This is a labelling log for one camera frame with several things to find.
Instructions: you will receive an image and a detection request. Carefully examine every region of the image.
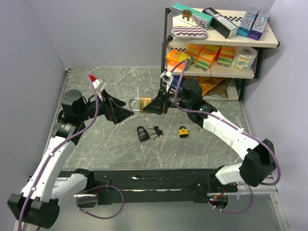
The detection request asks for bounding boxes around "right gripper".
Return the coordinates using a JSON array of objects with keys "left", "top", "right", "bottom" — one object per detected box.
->
[{"left": 143, "top": 86, "right": 192, "bottom": 115}]

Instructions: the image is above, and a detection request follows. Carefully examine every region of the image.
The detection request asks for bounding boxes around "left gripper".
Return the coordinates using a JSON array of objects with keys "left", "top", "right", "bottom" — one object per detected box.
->
[{"left": 77, "top": 88, "right": 133, "bottom": 123}]

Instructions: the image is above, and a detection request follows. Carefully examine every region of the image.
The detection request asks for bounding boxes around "brass padlock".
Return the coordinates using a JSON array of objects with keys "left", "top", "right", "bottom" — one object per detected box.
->
[{"left": 128, "top": 97, "right": 152, "bottom": 114}]

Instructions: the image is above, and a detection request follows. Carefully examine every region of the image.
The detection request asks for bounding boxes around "black keys bunch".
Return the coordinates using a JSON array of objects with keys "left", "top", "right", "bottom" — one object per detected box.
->
[{"left": 149, "top": 126, "right": 163, "bottom": 141}]

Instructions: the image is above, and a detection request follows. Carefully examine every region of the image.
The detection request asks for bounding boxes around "yellow padlock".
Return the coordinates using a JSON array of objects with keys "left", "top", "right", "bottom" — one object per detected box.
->
[{"left": 179, "top": 126, "right": 189, "bottom": 138}]

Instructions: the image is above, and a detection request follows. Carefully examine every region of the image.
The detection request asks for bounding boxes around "black padlock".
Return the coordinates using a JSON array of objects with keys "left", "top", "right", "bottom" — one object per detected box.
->
[{"left": 137, "top": 126, "right": 150, "bottom": 142}]

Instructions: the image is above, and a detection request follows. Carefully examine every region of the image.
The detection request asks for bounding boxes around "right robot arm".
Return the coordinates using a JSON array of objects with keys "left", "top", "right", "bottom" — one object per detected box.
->
[{"left": 140, "top": 78, "right": 281, "bottom": 192}]

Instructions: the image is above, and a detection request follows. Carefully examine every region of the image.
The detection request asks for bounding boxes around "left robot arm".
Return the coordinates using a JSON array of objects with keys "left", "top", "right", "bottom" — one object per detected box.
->
[{"left": 7, "top": 90, "right": 134, "bottom": 230}]

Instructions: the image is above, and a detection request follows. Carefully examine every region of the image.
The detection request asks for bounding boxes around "blue snack bag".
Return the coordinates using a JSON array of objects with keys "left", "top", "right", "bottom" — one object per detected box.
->
[{"left": 169, "top": 75, "right": 184, "bottom": 93}]

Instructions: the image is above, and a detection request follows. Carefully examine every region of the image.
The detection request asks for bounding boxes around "orange carton box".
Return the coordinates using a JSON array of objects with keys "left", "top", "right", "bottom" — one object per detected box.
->
[{"left": 166, "top": 50, "right": 192, "bottom": 70}]

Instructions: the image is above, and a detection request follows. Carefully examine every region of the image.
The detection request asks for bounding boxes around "orange snack bag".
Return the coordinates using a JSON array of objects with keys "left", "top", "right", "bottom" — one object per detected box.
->
[{"left": 186, "top": 76, "right": 226, "bottom": 96}]

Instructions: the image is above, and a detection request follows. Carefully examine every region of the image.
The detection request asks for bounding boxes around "brown snack bag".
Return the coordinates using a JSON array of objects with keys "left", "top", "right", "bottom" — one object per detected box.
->
[{"left": 206, "top": 78, "right": 231, "bottom": 98}]

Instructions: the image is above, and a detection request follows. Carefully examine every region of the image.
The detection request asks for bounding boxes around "left sponge pack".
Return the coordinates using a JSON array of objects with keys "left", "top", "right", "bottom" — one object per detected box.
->
[{"left": 185, "top": 43, "right": 205, "bottom": 63}]

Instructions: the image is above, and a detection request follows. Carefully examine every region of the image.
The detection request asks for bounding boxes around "sponge pack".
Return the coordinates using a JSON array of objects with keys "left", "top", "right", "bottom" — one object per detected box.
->
[
  {"left": 195, "top": 44, "right": 221, "bottom": 71},
  {"left": 185, "top": 43, "right": 205, "bottom": 63},
  {"left": 217, "top": 46, "right": 236, "bottom": 67}
]

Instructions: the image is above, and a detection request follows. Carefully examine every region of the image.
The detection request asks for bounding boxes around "middle sponge pack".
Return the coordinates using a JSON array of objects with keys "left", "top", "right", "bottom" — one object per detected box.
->
[{"left": 195, "top": 44, "right": 221, "bottom": 71}]

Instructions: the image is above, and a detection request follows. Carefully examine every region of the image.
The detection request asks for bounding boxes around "black and beige shelf rack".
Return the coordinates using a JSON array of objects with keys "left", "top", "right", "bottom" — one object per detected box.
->
[{"left": 161, "top": 8, "right": 280, "bottom": 101}]

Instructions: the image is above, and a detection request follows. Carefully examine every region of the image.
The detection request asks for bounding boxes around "pink striped sleep mask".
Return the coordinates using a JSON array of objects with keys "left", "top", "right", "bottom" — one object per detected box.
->
[{"left": 171, "top": 26, "right": 208, "bottom": 39}]

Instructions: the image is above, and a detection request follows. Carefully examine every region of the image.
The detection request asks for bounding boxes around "right sponge pack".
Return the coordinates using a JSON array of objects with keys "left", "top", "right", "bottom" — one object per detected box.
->
[{"left": 217, "top": 46, "right": 236, "bottom": 67}]

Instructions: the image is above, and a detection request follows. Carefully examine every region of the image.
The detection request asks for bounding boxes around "teal toothpaste box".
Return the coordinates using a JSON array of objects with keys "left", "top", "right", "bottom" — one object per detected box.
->
[{"left": 171, "top": 3, "right": 213, "bottom": 30}]

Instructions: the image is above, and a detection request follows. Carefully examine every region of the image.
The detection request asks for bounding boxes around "toilet paper roll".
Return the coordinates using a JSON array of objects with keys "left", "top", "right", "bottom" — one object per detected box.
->
[{"left": 231, "top": 47, "right": 257, "bottom": 72}]

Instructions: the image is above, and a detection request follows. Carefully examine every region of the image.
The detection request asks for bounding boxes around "black and white box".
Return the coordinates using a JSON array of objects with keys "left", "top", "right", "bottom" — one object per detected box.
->
[{"left": 202, "top": 7, "right": 239, "bottom": 39}]

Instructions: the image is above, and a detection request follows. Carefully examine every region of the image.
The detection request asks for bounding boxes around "blue toothpaste box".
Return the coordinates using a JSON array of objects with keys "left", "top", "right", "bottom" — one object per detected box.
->
[{"left": 237, "top": 7, "right": 259, "bottom": 37}]

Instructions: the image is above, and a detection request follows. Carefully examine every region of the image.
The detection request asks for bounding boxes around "purple toothpaste box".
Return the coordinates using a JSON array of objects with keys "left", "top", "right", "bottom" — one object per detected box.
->
[{"left": 248, "top": 10, "right": 270, "bottom": 40}]

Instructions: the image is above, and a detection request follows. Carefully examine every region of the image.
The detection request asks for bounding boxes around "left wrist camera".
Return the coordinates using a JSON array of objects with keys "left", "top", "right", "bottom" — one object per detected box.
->
[{"left": 89, "top": 75, "right": 107, "bottom": 92}]

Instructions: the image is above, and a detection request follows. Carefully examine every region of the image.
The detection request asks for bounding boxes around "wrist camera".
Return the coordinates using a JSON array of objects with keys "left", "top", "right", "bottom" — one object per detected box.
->
[
  {"left": 89, "top": 75, "right": 107, "bottom": 92},
  {"left": 160, "top": 71, "right": 174, "bottom": 92}
]

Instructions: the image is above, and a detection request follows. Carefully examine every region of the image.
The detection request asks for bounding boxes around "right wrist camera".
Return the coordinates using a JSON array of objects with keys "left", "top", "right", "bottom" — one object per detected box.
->
[{"left": 160, "top": 71, "right": 174, "bottom": 92}]

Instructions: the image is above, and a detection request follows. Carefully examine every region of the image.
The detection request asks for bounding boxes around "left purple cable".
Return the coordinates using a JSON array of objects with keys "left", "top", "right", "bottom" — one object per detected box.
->
[{"left": 18, "top": 72, "right": 125, "bottom": 231}]

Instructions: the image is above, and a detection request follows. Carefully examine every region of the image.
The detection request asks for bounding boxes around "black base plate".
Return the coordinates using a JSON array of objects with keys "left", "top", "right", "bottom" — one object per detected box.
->
[{"left": 89, "top": 168, "right": 238, "bottom": 205}]

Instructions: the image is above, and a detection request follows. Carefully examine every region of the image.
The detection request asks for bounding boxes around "aluminium rail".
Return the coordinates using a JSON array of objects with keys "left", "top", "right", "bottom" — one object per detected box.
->
[{"left": 237, "top": 182, "right": 278, "bottom": 194}]

